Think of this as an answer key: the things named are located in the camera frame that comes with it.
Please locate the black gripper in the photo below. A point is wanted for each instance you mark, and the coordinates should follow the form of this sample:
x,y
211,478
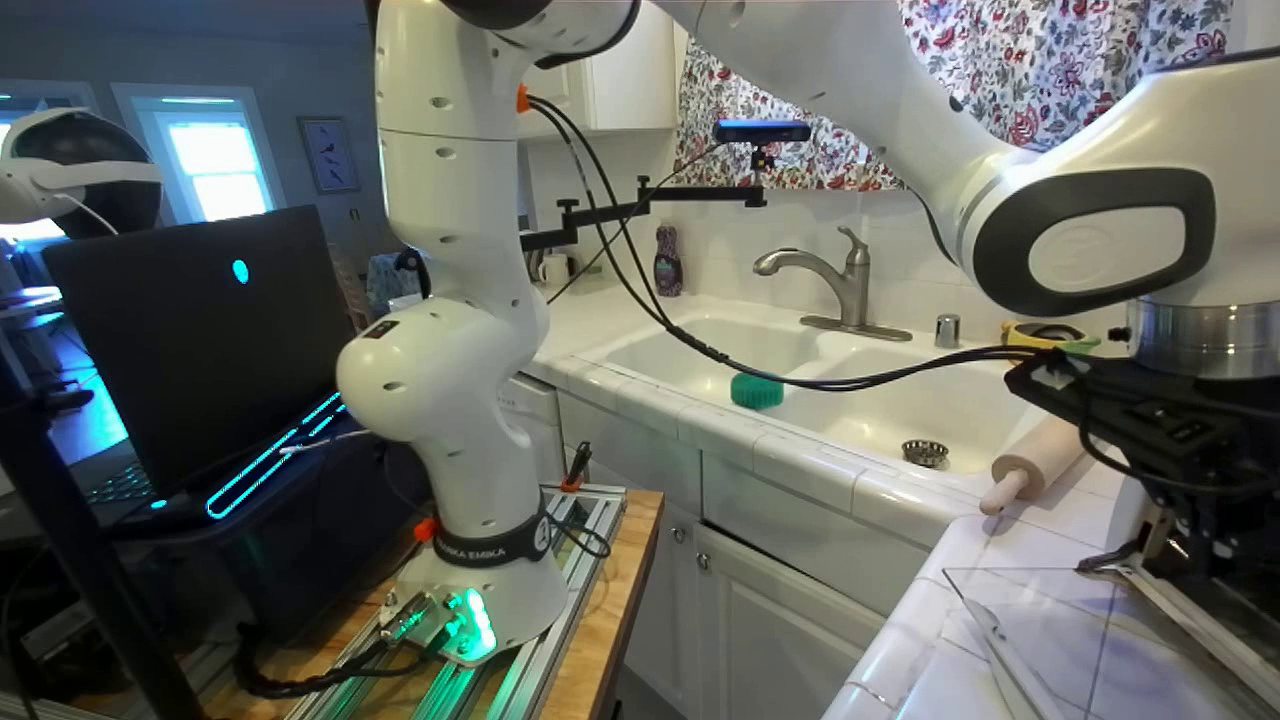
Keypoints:
x,y
1204,444

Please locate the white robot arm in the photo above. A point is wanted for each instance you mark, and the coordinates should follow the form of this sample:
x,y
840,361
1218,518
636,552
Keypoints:
x,y
441,387

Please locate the wooden rolling pin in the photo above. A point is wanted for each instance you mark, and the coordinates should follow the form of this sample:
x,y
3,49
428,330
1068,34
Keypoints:
x,y
1055,463

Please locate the yellow green scrubber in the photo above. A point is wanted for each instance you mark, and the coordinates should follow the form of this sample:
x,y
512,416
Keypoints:
x,y
1055,332

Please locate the metal sink drain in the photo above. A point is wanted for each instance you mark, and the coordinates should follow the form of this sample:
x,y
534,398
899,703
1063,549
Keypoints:
x,y
925,453

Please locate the small metal cylinder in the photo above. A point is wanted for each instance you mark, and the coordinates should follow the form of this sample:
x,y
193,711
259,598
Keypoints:
x,y
950,330

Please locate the chrome faucet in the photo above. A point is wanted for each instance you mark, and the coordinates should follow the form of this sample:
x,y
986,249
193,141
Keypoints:
x,y
846,285

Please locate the white lower cabinet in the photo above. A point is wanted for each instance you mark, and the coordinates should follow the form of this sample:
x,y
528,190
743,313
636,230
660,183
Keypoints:
x,y
747,625

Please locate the green sponge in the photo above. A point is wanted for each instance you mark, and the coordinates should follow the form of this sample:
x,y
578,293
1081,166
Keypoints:
x,y
759,389

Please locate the floral curtain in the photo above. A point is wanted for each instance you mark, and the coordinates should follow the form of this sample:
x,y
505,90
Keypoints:
x,y
1041,65

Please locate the white sink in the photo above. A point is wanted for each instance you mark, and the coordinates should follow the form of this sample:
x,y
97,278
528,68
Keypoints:
x,y
695,351

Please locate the wooden table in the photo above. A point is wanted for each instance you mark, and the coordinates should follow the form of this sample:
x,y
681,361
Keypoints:
x,y
614,614

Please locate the grey purple bottle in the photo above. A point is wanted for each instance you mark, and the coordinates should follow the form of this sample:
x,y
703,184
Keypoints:
x,y
668,264

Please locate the black laptop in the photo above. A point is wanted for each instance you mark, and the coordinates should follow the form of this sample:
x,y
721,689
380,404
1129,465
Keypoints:
x,y
203,332

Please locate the bright window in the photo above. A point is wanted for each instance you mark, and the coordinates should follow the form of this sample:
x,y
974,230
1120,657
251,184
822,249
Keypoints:
x,y
205,160

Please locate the black stand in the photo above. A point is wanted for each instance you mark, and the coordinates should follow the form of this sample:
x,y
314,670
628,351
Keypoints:
x,y
83,561

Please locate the white VR headset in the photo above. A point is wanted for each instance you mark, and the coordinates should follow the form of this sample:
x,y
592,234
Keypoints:
x,y
83,166

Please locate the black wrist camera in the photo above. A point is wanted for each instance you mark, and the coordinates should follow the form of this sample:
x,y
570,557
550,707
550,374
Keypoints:
x,y
1064,393

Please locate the black stereo camera bar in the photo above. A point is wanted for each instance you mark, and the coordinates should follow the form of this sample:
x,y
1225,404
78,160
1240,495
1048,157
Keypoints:
x,y
762,129

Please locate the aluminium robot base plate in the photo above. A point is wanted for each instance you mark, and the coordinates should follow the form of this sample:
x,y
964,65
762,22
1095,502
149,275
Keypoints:
x,y
534,664

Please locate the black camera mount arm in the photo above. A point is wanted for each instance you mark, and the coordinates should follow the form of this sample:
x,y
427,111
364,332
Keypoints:
x,y
601,214

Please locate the white wall cabinet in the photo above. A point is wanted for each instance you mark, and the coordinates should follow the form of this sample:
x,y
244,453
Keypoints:
x,y
627,81

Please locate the wall switch plate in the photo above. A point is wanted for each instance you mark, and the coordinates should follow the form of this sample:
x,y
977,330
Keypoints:
x,y
325,157

